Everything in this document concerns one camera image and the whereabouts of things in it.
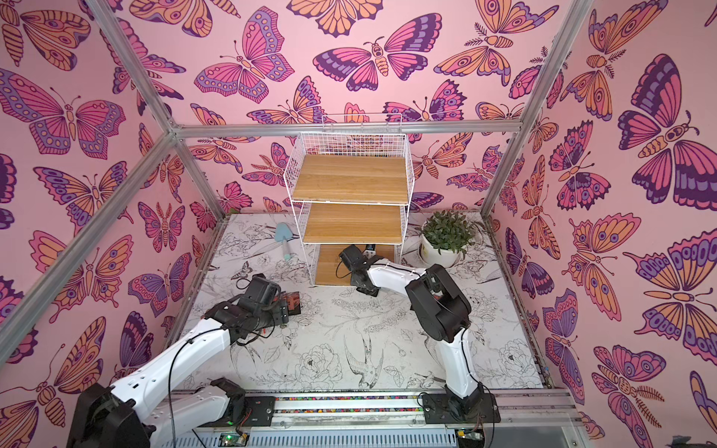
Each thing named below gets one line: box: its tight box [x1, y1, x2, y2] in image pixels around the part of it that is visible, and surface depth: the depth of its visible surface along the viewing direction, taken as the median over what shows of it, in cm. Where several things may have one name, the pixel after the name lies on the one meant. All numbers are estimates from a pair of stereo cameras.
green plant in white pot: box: [420, 210, 477, 269], surface depth 92 cm
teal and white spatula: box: [274, 222, 294, 262], surface depth 115 cm
